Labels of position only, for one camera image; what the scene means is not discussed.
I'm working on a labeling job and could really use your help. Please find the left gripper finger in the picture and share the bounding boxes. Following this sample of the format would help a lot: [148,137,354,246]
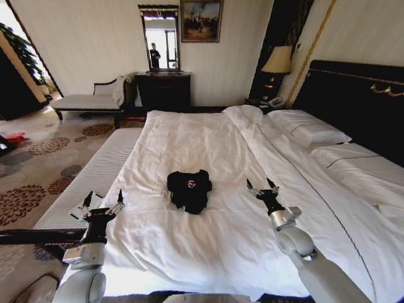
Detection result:
[79,190,95,219]
[105,188,126,217]

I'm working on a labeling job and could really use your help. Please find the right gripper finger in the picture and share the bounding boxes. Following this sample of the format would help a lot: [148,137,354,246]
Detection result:
[266,177,281,195]
[246,178,265,198]

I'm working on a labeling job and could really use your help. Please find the black printed t-shirt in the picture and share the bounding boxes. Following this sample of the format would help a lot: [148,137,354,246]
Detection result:
[167,169,213,216]

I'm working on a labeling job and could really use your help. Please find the white paper cards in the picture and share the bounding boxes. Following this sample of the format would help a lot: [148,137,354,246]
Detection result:
[70,193,105,220]

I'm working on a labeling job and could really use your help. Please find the dark headboard with gold trim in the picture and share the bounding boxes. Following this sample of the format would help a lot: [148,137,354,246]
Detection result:
[291,59,404,169]

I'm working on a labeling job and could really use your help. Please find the white cushioned chaise lounge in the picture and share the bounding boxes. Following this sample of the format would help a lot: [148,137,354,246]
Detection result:
[50,77,131,129]

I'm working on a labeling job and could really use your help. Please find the white cloth on chaise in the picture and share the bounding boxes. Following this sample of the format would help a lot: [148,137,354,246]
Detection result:
[111,74,128,105]

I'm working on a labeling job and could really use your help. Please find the dark wooden dresser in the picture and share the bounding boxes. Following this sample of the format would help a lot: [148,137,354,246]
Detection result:
[134,71,192,112]

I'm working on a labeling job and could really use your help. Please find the gold framed painting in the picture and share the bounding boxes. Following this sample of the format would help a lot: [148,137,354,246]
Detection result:
[179,0,225,44]

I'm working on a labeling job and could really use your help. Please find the white pillow with dark stripe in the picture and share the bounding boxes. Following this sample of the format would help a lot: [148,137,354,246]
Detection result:
[267,109,353,148]
[310,143,404,219]

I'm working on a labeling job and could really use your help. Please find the dark framed wall mirror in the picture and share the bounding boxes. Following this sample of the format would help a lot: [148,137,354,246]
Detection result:
[137,4,182,73]

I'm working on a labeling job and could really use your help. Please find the person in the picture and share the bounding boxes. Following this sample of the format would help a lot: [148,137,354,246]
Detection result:
[149,42,162,69]

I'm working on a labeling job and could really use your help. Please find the dark nightstand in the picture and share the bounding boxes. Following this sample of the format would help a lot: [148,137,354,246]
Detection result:
[244,97,285,115]

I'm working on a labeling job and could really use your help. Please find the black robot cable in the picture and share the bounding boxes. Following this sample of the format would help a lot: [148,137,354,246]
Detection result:
[18,273,61,303]

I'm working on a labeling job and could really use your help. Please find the white ribbed mattress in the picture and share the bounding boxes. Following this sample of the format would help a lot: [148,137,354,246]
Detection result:
[33,128,143,231]

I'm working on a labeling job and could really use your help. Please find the green leafy plant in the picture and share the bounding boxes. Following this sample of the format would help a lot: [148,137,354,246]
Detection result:
[0,22,49,86]

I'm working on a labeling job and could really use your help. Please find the table lamp with cream shade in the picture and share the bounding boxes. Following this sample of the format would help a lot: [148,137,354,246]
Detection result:
[261,45,294,96]

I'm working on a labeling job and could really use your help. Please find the dark wooden bed footboard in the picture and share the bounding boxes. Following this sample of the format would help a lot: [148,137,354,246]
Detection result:
[0,227,88,253]

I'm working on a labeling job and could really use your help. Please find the gold wall moulding strip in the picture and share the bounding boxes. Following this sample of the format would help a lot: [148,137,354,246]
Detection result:
[283,0,337,109]

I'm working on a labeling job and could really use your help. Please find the red item on floor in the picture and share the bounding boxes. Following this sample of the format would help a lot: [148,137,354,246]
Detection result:
[5,132,30,143]

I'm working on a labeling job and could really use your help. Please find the white duvet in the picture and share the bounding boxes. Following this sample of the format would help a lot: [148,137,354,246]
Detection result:
[101,105,404,303]

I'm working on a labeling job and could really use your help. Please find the white robot front shell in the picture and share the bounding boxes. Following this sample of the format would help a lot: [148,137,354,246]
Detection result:
[162,292,251,303]

